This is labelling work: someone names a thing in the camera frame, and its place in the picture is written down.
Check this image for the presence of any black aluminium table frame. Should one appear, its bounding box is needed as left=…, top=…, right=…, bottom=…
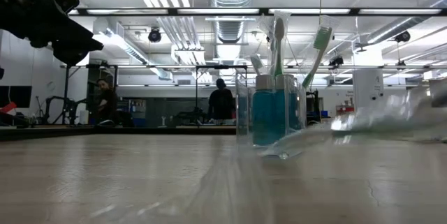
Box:
left=0, top=125, right=238, bottom=142

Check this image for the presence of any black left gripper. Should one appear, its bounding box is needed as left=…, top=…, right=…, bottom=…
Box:
left=0, top=0, right=105, bottom=66

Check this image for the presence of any white square column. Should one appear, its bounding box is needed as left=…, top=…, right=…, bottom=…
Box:
left=352, top=68, right=387, bottom=113

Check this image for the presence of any black ceiling spotlight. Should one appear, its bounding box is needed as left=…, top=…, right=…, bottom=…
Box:
left=147, top=27, right=163, bottom=43
left=395, top=30, right=412, bottom=43
left=328, top=56, right=345, bottom=68

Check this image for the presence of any silver ceiling air duct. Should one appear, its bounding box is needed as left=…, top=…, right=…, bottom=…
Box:
left=207, top=0, right=258, bottom=45

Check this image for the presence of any clear acrylic organizer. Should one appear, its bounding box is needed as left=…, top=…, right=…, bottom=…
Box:
left=235, top=73, right=308, bottom=159

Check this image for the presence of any black computer monitor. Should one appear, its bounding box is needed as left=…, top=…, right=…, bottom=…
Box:
left=0, top=84, right=33, bottom=109

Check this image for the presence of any green white toothbrush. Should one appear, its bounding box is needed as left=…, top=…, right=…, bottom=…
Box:
left=263, top=84, right=447, bottom=159
left=300, top=15, right=340, bottom=91
left=249, top=54, right=267, bottom=77
left=258, top=10, right=293, bottom=77

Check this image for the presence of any teal mouthwash bottle white cap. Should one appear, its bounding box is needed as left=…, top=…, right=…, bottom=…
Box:
left=251, top=74, right=277, bottom=147
left=274, top=73, right=302, bottom=140

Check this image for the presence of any person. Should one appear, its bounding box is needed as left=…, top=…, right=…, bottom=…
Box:
left=208, top=77, right=235, bottom=121
left=93, top=78, right=119, bottom=126

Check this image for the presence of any red bar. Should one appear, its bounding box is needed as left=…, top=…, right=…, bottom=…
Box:
left=0, top=101, right=17, bottom=114

